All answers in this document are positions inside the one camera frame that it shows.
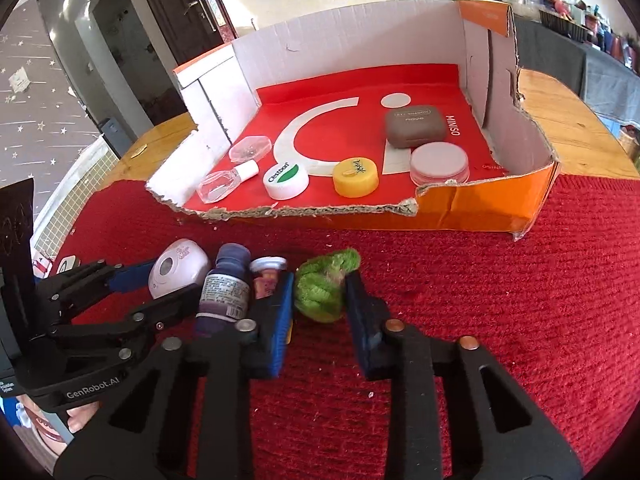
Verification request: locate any dark blue bottle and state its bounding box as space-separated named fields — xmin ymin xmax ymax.
xmin=195 ymin=243 xmax=252 ymax=336

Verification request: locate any person's left hand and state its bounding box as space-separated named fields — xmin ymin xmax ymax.
xmin=66 ymin=402 xmax=102 ymax=434

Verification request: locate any small clear bottle white cap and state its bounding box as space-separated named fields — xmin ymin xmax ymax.
xmin=197 ymin=161 xmax=260 ymax=205

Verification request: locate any row of bottles and jars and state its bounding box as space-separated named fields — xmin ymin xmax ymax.
xmin=480 ymin=0 xmax=640 ymax=71

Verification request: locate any white round jar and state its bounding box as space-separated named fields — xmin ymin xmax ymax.
xmin=410 ymin=141 xmax=470 ymax=187

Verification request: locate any clear plastic case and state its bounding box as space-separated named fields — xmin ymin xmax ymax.
xmin=229 ymin=135 xmax=272 ymax=163

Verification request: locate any grey bin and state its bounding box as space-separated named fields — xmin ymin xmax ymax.
xmin=97 ymin=117 xmax=136 ymax=158

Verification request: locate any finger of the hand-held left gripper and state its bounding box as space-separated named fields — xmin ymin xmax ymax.
xmin=47 ymin=259 xmax=161 ymax=321
xmin=50 ymin=285 xmax=201 ymax=361

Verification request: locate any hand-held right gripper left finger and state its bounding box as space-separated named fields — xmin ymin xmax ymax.
xmin=52 ymin=272 xmax=296 ymax=480

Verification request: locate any white green Cestbon cap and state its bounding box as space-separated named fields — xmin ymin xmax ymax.
xmin=263 ymin=161 xmax=310 ymax=200

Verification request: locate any orange cardboard box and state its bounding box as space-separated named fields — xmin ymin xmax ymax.
xmin=145 ymin=0 xmax=562 ymax=242

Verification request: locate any yellow round jar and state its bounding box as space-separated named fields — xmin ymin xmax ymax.
xmin=333 ymin=157 xmax=379 ymax=197

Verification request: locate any dark wooden door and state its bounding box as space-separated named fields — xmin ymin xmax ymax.
xmin=131 ymin=0 xmax=238 ymax=56

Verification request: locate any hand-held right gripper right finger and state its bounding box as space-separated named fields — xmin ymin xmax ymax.
xmin=345 ymin=271 xmax=583 ymax=480

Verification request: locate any red knitted mat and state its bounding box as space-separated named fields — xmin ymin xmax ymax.
xmin=30 ymin=175 xmax=640 ymax=480

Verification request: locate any pink white round device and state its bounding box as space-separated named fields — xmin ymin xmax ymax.
xmin=148 ymin=238 xmax=212 ymax=301

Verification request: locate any grey cloth covered table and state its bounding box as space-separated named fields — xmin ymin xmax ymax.
xmin=515 ymin=15 xmax=640 ymax=126

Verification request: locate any green fuzzy scrunchie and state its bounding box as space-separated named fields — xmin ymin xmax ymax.
xmin=294 ymin=247 xmax=362 ymax=323

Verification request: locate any brown eyeshadow case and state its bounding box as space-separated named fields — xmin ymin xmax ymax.
xmin=385 ymin=105 xmax=447 ymax=149

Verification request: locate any black ribbed basket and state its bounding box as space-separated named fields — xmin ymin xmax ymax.
xmin=539 ymin=7 xmax=587 ymax=43

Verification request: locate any small pink glitter jar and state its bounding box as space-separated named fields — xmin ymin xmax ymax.
xmin=250 ymin=256 xmax=289 ymax=302

